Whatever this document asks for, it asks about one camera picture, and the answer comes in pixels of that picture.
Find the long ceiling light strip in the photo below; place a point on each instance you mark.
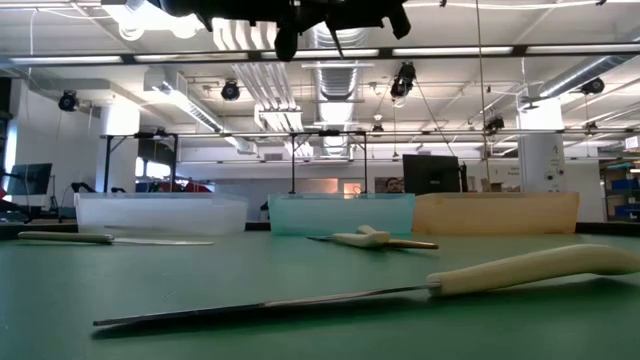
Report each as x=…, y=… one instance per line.
x=190, y=57
x=77, y=59
x=355, y=52
x=457, y=51
x=582, y=48

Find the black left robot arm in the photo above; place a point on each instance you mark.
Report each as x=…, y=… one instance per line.
x=180, y=6

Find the black computer monitor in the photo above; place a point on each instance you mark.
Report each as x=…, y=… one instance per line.
x=431, y=175

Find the orange plastic bin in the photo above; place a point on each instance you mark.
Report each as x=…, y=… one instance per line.
x=495, y=212

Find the plain white column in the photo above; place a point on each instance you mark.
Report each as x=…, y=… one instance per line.
x=120, y=120

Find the shelving rack with blue bins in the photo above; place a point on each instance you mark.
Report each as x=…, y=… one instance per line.
x=625, y=185

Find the teal plastic bin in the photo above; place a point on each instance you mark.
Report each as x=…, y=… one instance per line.
x=340, y=212

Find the red background object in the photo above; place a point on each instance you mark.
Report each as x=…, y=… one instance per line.
x=192, y=188

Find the clear plastic bin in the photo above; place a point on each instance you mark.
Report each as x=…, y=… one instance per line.
x=160, y=215

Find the cardboard box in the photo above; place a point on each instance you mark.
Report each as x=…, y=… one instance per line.
x=495, y=187

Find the black hanging ceiling camera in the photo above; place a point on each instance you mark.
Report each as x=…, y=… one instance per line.
x=402, y=82
x=593, y=86
x=68, y=101
x=495, y=123
x=230, y=91

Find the green table mat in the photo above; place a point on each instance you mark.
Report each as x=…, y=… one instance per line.
x=200, y=280

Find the person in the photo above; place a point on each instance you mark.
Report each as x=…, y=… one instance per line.
x=394, y=186

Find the silver spiral air duct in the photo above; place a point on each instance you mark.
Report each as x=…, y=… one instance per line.
x=575, y=75

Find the black aluminium table frame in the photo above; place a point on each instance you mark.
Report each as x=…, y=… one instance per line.
x=607, y=227

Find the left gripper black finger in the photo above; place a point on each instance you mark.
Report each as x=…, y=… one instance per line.
x=335, y=35

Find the white rectangular vent duct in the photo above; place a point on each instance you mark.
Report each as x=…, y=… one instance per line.
x=170, y=85

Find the silver round air duct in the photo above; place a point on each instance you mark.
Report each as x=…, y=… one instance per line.
x=337, y=80

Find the white column with signs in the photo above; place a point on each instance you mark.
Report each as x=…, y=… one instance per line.
x=542, y=160

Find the computer monitor with blue screen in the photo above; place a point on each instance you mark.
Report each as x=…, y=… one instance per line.
x=30, y=178

